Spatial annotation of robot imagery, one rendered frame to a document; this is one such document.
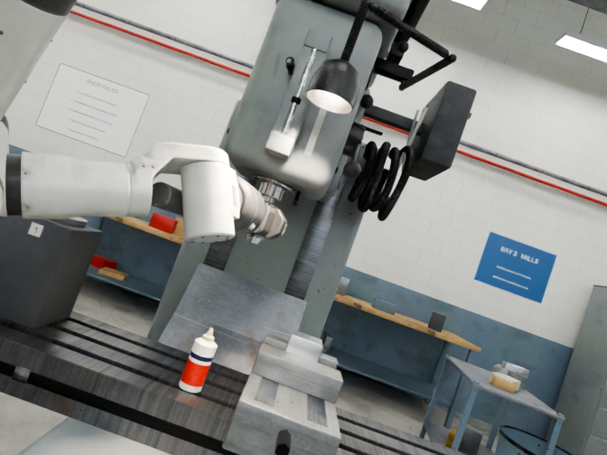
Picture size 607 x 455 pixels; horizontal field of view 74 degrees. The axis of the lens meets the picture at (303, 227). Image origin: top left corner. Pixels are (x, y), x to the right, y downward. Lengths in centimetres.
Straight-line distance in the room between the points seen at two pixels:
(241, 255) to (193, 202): 63
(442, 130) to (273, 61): 49
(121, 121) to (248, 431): 522
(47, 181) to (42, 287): 38
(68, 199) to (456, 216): 506
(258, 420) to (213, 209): 29
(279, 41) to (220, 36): 496
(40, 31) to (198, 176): 23
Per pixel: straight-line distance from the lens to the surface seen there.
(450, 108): 109
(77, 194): 50
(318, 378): 71
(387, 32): 82
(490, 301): 554
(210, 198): 53
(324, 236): 113
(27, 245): 86
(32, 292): 86
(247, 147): 70
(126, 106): 568
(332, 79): 59
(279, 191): 76
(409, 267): 516
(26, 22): 39
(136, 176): 51
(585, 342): 586
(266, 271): 114
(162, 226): 463
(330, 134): 71
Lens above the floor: 121
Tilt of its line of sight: 3 degrees up
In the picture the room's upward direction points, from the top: 20 degrees clockwise
